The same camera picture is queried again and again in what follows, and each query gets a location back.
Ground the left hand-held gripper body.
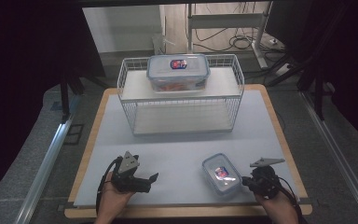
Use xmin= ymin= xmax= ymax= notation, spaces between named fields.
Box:
xmin=110 ymin=150 xmax=153 ymax=193

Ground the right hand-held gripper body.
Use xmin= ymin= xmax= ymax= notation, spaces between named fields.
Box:
xmin=249 ymin=157 xmax=286 ymax=200

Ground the small clear plastic food container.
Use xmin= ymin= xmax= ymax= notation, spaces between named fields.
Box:
xmin=201 ymin=152 xmax=243 ymax=197

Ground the white wire two-tier rack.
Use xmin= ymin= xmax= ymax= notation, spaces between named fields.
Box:
xmin=117 ymin=53 xmax=245 ymax=137

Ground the large clear plastic food container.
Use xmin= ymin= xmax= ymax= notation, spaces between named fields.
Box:
xmin=145 ymin=53 xmax=212 ymax=93

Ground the person's left hand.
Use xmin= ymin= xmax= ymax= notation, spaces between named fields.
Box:
xmin=96 ymin=172 xmax=135 ymax=217

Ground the person's right hand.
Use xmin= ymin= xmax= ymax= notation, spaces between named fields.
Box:
xmin=254 ymin=188 xmax=300 ymax=219

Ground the wooden-edged white work board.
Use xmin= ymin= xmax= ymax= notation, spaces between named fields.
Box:
xmin=73 ymin=90 xmax=300 ymax=208

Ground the black metal stand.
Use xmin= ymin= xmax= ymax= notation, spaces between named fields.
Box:
xmin=297 ymin=55 xmax=328 ymax=121
xmin=59 ymin=70 xmax=86 ymax=124

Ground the white power strip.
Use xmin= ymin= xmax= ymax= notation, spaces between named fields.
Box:
xmin=274 ymin=63 xmax=292 ymax=77

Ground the white panel board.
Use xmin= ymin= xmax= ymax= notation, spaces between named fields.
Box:
xmin=82 ymin=5 xmax=166 ymax=54

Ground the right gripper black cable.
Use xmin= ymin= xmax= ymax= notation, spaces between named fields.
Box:
xmin=272 ymin=176 xmax=304 ymax=224

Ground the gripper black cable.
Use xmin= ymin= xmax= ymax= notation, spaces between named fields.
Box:
xmin=95 ymin=156 xmax=123 ymax=217
xmin=272 ymin=176 xmax=304 ymax=224

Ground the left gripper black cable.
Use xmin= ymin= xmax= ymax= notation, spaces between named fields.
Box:
xmin=95 ymin=156 xmax=123 ymax=217

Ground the aluminium floor rail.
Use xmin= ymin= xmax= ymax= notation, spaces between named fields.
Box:
xmin=13 ymin=94 xmax=82 ymax=224
xmin=300 ymin=91 xmax=358 ymax=224

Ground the tangle of black floor cables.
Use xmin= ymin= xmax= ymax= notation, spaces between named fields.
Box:
xmin=193 ymin=27 xmax=264 ymax=53

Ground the white metal desk frame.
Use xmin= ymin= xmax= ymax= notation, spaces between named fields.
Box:
xmin=186 ymin=2 xmax=270 ymax=70

